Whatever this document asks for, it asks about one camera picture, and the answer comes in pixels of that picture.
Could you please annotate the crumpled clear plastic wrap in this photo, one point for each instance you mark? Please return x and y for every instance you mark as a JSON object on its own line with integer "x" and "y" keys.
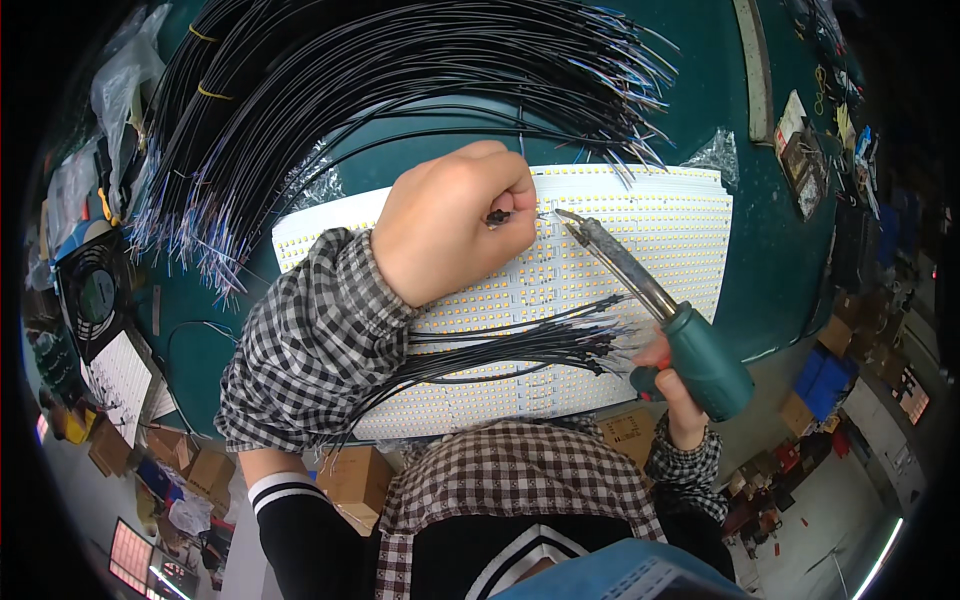
{"x": 712, "y": 154}
{"x": 319, "y": 180}

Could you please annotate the person's left hand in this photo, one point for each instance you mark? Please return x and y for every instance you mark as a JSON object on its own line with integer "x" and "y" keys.
{"x": 442, "y": 217}

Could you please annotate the person's body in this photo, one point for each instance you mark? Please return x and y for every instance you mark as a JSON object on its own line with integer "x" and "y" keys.
{"x": 502, "y": 517}

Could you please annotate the white flat bar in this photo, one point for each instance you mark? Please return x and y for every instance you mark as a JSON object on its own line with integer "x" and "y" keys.
{"x": 754, "y": 67}

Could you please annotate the heap of cardboard boxes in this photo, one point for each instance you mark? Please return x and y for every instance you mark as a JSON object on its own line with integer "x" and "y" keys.
{"x": 172, "y": 465}

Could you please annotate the row of cardboard boxes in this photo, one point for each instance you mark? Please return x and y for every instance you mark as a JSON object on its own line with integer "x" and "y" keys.
{"x": 862, "y": 337}

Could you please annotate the person's left fingers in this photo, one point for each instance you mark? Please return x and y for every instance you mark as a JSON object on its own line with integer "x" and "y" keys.
{"x": 521, "y": 187}

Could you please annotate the clear plastic bag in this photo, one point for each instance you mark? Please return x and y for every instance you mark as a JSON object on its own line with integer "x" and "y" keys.
{"x": 124, "y": 90}

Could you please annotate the heap of floor clutter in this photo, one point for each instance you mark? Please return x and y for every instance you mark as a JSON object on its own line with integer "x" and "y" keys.
{"x": 780, "y": 487}

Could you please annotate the person's right hand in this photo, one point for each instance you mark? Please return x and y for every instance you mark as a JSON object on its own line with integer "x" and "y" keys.
{"x": 686, "y": 420}

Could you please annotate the stack of blue crates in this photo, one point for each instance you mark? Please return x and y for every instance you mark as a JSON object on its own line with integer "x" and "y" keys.
{"x": 825, "y": 382}

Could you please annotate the brown cardboard box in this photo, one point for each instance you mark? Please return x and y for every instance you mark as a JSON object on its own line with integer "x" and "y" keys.
{"x": 628, "y": 435}
{"x": 356, "y": 480}

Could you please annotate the small brown carton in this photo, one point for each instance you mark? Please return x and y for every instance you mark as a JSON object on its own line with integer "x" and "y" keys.
{"x": 796, "y": 415}

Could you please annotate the lit red light panel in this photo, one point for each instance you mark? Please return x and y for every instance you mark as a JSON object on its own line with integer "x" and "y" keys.
{"x": 130, "y": 555}

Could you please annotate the white LED strip panel sheet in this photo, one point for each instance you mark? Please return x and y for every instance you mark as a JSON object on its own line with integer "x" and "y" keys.
{"x": 652, "y": 240}

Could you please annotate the open box of small parts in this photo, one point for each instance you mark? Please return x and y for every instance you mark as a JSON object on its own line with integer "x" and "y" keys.
{"x": 801, "y": 161}

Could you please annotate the black square fan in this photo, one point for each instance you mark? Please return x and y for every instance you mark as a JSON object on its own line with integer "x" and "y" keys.
{"x": 94, "y": 292}

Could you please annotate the small white LED panel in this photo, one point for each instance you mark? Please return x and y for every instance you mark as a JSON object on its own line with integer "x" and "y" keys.
{"x": 120, "y": 379}

